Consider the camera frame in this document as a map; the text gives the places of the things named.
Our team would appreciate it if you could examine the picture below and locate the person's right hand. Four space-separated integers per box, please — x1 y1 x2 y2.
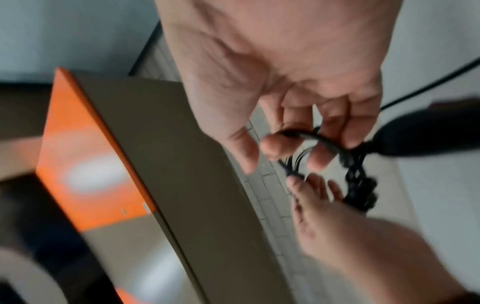
153 0 405 176

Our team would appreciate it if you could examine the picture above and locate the person's left hand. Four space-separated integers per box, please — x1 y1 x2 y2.
286 173 470 304

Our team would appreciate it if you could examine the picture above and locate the black power cord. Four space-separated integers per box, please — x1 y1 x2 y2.
276 56 480 213

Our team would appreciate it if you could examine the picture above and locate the black hair dryer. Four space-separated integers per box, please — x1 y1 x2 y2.
370 98 480 158

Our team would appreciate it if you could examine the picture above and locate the orange overhead panel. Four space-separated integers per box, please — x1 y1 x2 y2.
35 67 159 232

